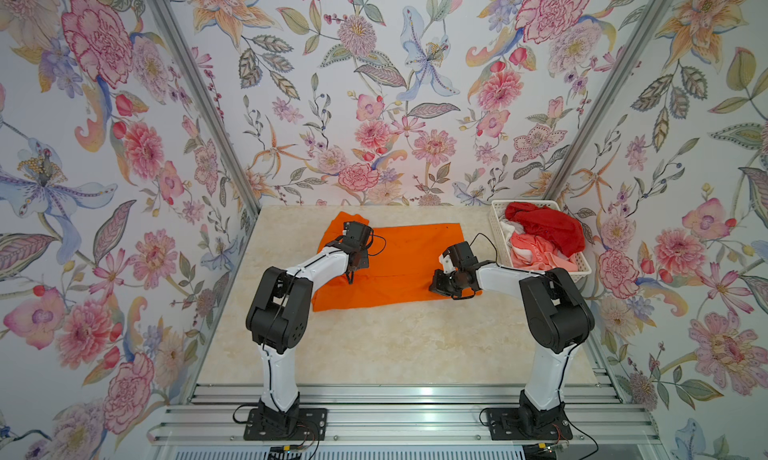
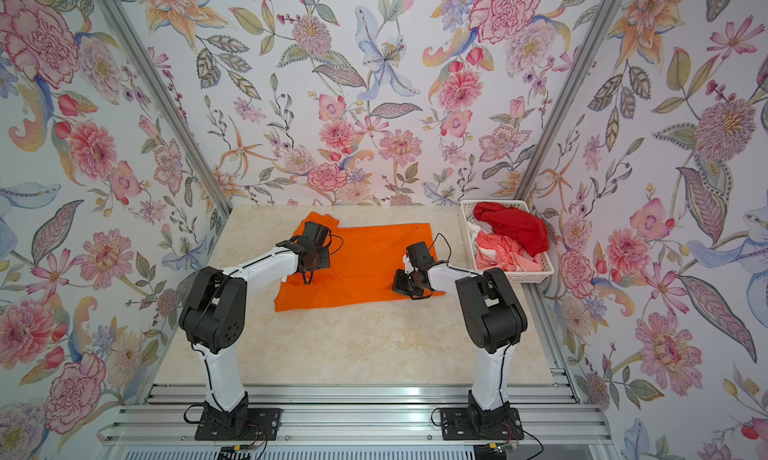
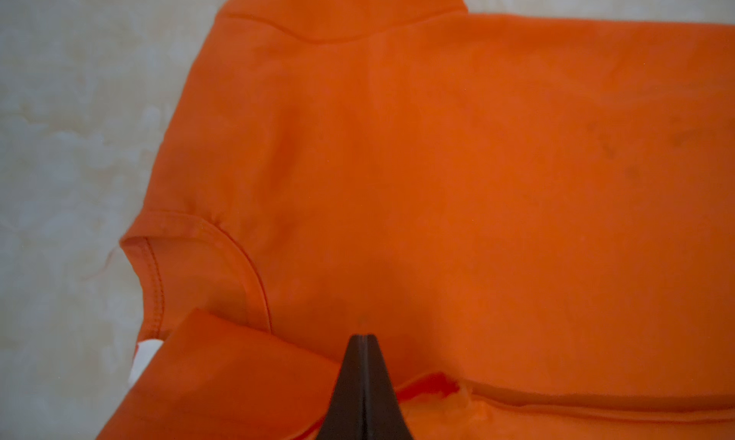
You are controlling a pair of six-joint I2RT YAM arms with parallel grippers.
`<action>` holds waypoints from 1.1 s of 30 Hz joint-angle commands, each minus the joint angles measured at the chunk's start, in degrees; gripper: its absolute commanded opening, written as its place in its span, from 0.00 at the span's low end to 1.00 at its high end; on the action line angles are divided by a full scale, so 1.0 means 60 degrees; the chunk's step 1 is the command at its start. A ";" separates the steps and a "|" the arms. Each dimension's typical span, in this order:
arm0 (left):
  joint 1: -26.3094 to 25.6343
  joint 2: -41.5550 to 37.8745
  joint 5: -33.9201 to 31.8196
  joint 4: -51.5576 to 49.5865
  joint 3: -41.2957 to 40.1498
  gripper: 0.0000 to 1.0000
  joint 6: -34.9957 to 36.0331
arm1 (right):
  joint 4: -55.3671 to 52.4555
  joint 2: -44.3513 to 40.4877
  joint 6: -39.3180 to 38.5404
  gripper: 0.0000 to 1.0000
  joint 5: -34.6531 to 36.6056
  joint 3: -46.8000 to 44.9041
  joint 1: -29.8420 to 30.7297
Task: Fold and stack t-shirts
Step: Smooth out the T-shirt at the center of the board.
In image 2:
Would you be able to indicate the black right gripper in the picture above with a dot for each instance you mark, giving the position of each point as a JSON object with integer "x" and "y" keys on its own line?
{"x": 399, "y": 286}

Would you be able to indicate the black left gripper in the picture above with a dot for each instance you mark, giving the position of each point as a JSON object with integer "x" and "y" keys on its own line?
{"x": 325, "y": 260}

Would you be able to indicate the orange t-shirt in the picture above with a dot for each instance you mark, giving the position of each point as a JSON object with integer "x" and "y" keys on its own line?
{"x": 361, "y": 270}

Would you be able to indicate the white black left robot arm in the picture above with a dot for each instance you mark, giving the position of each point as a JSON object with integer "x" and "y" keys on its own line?
{"x": 213, "y": 317}

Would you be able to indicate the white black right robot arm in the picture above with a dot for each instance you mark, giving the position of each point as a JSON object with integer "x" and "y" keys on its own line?
{"x": 494, "y": 320}

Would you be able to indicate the white garment in basket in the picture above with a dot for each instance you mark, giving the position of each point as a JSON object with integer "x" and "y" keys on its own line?
{"x": 475, "y": 228}

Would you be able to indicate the pink t-shirt in basket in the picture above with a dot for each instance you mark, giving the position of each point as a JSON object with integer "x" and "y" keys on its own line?
{"x": 498, "y": 251}

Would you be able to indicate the red t-shirt in basket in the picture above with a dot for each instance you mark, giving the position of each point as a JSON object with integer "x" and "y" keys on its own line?
{"x": 517, "y": 224}

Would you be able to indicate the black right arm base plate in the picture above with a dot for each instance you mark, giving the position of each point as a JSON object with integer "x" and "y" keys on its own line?
{"x": 472, "y": 423}

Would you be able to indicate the front aluminium rail frame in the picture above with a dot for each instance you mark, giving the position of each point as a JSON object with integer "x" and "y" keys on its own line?
{"x": 361, "y": 422}

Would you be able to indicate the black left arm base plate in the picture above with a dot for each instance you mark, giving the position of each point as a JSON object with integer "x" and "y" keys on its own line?
{"x": 244, "y": 423}

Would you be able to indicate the left rear aluminium corner post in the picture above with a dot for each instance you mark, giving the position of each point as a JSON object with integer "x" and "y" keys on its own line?
{"x": 137, "y": 53}

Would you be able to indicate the aluminium corner post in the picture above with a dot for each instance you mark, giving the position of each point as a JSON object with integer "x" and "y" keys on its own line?
{"x": 137, "y": 53}
{"x": 606, "y": 10}

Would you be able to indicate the right rear aluminium corner post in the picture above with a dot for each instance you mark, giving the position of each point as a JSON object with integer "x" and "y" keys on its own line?
{"x": 606, "y": 10}

